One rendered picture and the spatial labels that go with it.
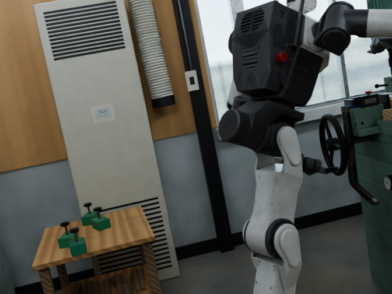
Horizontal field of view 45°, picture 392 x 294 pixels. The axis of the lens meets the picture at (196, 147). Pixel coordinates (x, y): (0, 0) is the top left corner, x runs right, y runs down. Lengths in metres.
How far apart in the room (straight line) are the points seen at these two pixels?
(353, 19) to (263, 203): 0.68
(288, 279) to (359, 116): 0.81
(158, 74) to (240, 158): 0.84
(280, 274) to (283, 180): 0.33
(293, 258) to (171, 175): 1.72
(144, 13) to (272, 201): 1.74
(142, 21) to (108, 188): 1.05
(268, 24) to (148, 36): 1.53
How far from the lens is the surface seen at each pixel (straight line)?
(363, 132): 2.18
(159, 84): 3.05
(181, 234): 3.40
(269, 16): 1.65
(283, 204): 1.72
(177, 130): 3.25
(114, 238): 2.42
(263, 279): 1.79
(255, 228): 1.73
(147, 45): 3.06
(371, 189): 2.43
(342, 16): 1.65
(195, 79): 3.16
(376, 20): 1.64
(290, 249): 1.71
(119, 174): 2.96
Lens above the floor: 1.22
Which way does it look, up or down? 8 degrees down
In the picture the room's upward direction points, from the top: 11 degrees counter-clockwise
